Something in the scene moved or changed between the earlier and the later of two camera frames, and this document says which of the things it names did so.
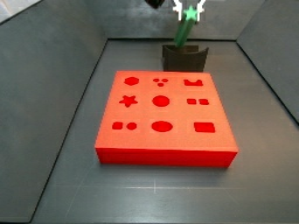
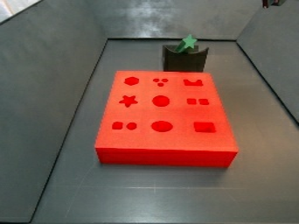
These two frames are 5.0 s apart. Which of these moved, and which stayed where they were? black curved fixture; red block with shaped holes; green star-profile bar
Moved: green star-profile bar
Stayed: black curved fixture; red block with shaped holes
